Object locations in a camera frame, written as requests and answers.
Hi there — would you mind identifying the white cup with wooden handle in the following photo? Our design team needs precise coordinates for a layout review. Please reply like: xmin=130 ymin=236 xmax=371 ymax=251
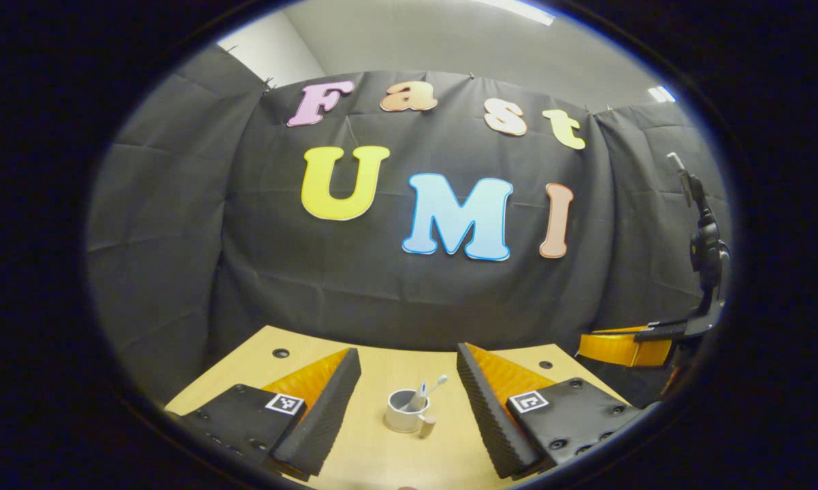
xmin=385 ymin=389 xmax=437 ymax=438

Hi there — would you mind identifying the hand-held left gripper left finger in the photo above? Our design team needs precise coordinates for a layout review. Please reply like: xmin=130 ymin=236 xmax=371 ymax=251
xmin=167 ymin=348 xmax=362 ymax=480

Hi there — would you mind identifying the black backdrop cloth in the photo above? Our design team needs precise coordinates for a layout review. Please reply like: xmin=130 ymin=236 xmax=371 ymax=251
xmin=86 ymin=44 xmax=733 ymax=409

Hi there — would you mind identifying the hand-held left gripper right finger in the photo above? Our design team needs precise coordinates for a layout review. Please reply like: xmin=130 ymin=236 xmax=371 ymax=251
xmin=457 ymin=342 xmax=645 ymax=480

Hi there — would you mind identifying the wooden desktop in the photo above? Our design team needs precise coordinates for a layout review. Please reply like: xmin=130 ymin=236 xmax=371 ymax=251
xmin=164 ymin=325 xmax=631 ymax=490

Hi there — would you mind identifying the white toothbrush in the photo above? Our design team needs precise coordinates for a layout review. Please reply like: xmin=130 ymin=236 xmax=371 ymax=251
xmin=417 ymin=374 xmax=449 ymax=408

